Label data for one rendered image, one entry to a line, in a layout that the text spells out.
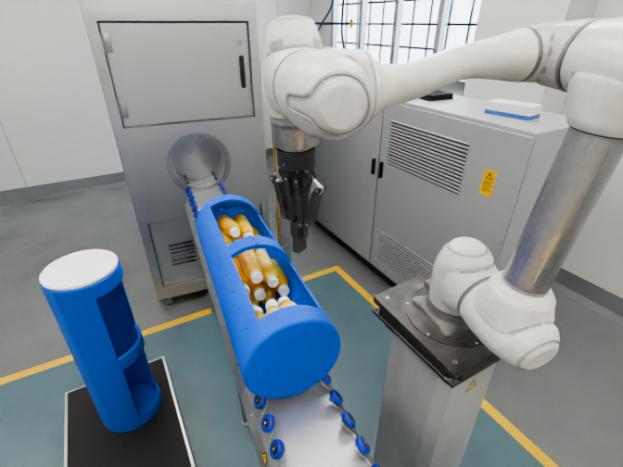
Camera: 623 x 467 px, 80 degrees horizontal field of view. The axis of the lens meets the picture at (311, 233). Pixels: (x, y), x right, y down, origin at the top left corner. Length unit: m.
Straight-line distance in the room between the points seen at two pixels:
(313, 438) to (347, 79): 0.92
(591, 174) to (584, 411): 2.03
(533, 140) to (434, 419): 1.32
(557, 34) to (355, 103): 0.52
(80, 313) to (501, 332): 1.46
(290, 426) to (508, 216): 1.54
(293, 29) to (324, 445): 0.96
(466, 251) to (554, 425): 1.65
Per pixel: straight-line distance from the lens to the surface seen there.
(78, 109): 5.43
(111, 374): 1.94
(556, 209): 0.90
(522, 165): 2.09
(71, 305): 1.70
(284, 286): 1.35
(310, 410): 1.18
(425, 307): 1.28
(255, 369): 1.03
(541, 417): 2.61
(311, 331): 1.01
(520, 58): 0.87
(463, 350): 1.22
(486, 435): 2.41
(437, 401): 1.36
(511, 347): 1.02
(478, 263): 1.11
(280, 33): 0.65
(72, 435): 2.35
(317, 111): 0.47
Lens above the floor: 1.89
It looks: 30 degrees down
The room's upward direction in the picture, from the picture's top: straight up
